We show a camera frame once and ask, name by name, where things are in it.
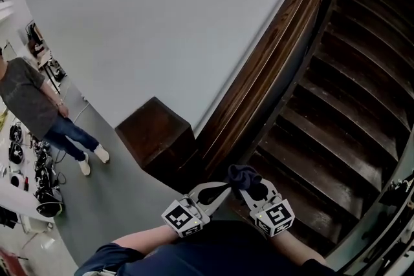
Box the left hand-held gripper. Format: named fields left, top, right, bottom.
left=161, top=181, right=234, bottom=239

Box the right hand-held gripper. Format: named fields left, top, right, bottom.
left=239, top=178, right=296, bottom=238

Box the dark navy cloth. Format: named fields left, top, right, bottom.
left=227, top=164, right=264, bottom=202

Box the dark wooden handrail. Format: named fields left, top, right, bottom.
left=193, top=0, right=353, bottom=187

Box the person's left forearm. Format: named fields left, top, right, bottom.
left=111, top=224, right=180, bottom=257

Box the person's right forearm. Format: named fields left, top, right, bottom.
left=267, top=229, right=328, bottom=266

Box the person's dark navy shirt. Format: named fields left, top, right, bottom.
left=74, top=219, right=344, bottom=276

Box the grey curved stair railing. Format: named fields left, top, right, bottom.
left=325, top=125, right=414, bottom=276

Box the dark wooden staircase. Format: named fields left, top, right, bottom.
left=226, top=0, right=414, bottom=258

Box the black helmet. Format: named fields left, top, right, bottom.
left=36, top=193, right=65, bottom=218

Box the pile of black equipment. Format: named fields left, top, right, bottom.
left=33, top=138, right=63, bottom=198

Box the white table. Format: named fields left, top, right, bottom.
left=0, top=166, right=40, bottom=216

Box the black round headset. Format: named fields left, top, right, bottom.
left=8, top=141, right=25, bottom=165
left=8, top=123, right=24, bottom=143

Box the cluttered work table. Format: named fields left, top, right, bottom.
left=26, top=19, right=69, bottom=93

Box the dark wooden newel post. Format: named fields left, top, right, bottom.
left=114, top=96, right=197, bottom=177

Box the white floor cable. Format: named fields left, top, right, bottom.
left=69, top=99, right=91, bottom=124

